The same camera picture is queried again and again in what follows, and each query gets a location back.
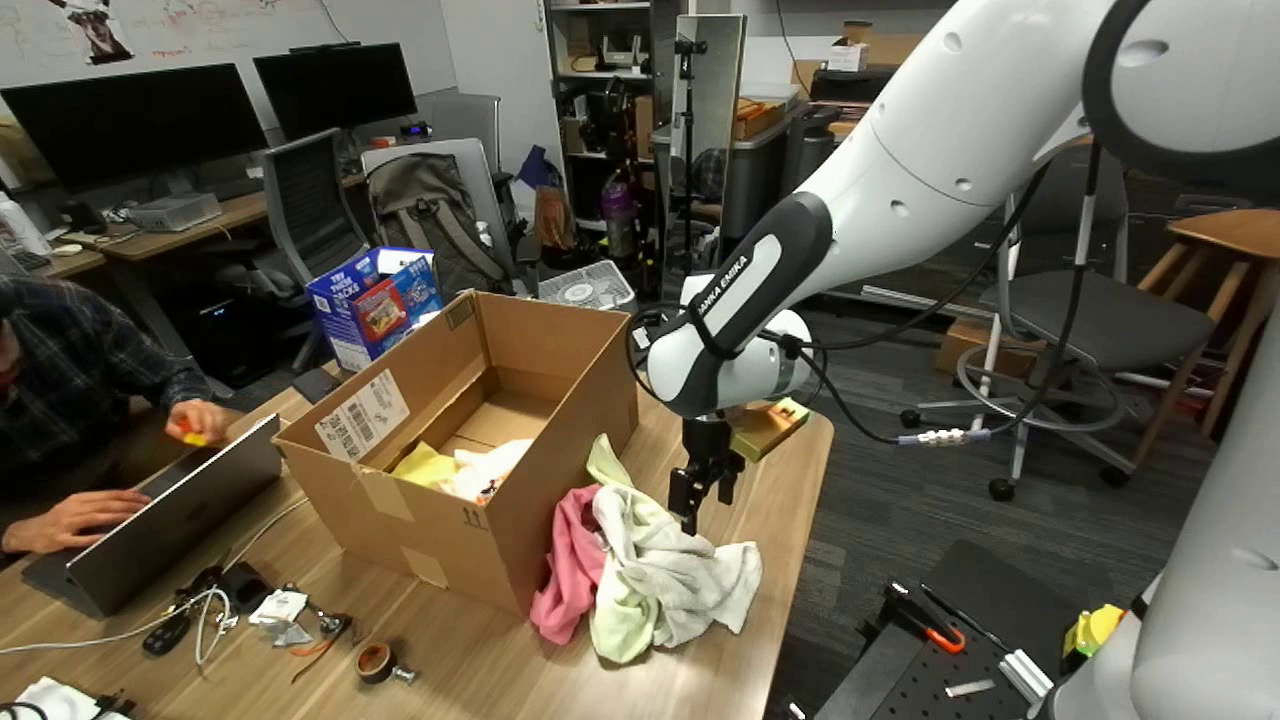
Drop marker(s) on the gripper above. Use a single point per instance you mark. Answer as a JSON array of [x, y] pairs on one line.
[[707, 436]]

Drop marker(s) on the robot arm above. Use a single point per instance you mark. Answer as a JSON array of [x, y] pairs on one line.
[[950, 140]]

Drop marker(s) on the open cardboard box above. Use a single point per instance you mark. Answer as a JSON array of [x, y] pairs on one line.
[[520, 400]]

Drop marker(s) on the white box fan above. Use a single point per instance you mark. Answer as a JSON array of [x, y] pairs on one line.
[[585, 287]]

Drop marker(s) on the small cardboard box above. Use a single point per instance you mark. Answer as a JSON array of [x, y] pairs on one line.
[[985, 345]]

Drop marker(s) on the blue snack box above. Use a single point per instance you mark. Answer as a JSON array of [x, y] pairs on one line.
[[370, 305]]

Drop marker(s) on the pink cloth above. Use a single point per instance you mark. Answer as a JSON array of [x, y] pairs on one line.
[[570, 560]]

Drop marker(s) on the light green cloth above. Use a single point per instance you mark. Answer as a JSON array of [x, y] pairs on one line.
[[618, 620]]

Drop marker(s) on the white cloth with print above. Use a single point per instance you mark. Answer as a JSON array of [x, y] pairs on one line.
[[485, 468]]

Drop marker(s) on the yellow cloth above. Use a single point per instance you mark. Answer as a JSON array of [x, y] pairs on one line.
[[425, 467]]

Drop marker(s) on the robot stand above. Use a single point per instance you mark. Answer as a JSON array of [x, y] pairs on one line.
[[930, 670]]

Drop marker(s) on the small white bar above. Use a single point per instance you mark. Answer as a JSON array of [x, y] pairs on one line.
[[970, 688]]

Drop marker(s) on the grey trash bin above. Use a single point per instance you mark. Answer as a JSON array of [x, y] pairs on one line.
[[808, 150]]

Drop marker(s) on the brown tape roll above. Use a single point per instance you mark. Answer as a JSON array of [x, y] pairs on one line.
[[375, 662]]

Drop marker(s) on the grey backpack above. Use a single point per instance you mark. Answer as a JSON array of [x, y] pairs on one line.
[[425, 215]]

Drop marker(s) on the shelf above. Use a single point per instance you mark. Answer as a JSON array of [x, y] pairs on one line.
[[610, 100]]

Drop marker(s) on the black phone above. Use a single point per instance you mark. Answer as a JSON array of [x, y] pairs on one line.
[[315, 385]]

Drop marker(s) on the yellow green tool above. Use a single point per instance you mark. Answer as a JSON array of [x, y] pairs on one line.
[[1092, 630]]

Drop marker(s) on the grey stool chair on wheels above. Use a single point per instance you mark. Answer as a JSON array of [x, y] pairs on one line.
[[1090, 320]]

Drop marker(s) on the black pouch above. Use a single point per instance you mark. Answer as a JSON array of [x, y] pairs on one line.
[[235, 585]]

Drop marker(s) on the grey office chair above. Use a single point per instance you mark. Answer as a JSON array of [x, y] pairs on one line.
[[305, 205]]

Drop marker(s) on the silver laptop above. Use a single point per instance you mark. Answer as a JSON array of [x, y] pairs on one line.
[[170, 520]]

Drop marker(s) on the black key fob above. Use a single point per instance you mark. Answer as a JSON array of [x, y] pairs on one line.
[[165, 633]]

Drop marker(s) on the wooden stool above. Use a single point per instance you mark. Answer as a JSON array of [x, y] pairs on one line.
[[1225, 235]]

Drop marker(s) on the wooden desk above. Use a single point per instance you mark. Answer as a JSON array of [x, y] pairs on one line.
[[180, 225]]

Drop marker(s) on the small grey computer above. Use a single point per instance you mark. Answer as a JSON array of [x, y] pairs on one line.
[[175, 211]]

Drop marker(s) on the person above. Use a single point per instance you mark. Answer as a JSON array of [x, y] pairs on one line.
[[70, 370]]

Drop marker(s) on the whiteboard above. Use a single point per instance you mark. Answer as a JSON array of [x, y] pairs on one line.
[[200, 30]]

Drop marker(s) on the row of monitors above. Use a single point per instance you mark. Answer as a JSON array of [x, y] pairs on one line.
[[130, 120]]

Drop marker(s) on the white rag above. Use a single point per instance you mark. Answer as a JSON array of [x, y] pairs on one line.
[[55, 700]]

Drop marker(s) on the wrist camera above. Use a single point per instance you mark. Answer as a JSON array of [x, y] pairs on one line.
[[768, 425]]

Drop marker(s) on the silver metal bracket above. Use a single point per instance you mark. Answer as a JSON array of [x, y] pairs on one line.
[[1027, 675]]

